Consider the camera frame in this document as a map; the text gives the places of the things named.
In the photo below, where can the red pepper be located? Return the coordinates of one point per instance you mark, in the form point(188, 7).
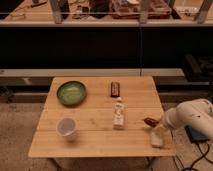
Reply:
point(151, 122)

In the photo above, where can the clear plastic cup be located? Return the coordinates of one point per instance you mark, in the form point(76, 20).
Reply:
point(66, 128)

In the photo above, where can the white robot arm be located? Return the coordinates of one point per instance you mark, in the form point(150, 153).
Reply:
point(197, 114)

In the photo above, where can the blue box on floor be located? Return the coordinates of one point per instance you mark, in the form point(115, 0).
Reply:
point(195, 136)

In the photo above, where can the brown chocolate bar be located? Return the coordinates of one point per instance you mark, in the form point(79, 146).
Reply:
point(115, 89)

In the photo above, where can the wooden table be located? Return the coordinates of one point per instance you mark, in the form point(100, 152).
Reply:
point(96, 136)

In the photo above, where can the white squeeze tube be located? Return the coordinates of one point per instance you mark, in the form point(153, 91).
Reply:
point(118, 120)

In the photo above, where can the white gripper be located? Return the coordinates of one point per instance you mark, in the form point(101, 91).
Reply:
point(167, 121)

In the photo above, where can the green bowl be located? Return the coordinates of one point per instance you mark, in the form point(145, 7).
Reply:
point(71, 93)

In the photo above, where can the long workbench shelf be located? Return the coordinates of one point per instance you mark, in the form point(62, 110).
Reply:
point(106, 13)

